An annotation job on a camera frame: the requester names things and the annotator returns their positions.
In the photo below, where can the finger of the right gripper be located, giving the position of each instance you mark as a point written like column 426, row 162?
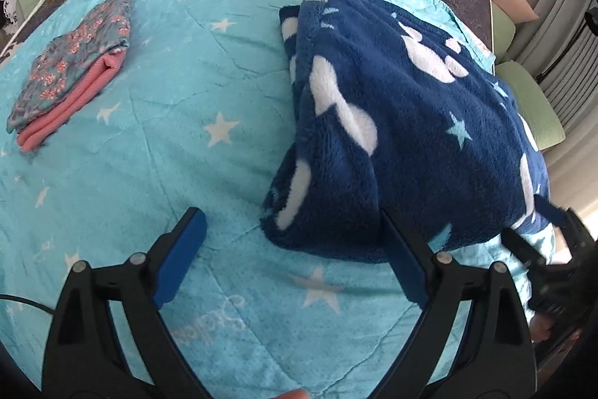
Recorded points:
column 553, row 214
column 522, row 249

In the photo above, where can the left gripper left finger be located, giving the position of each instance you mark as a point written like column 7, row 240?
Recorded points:
column 83, row 356

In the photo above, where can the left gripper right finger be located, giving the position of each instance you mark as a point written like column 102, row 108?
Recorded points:
column 471, row 339

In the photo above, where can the navy star fleece robe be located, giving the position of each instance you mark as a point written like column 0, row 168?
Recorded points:
column 394, row 115

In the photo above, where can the green pillow front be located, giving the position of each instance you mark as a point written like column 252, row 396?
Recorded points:
column 543, row 122

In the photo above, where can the grey curtain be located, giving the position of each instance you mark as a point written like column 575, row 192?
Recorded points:
column 561, row 53

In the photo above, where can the green pillow near headboard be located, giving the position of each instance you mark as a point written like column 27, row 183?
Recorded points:
column 504, row 31

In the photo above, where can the folded floral pink garment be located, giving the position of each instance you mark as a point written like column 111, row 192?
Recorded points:
column 70, row 72

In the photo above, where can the turquoise star quilt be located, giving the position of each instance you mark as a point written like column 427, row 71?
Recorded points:
column 201, row 114

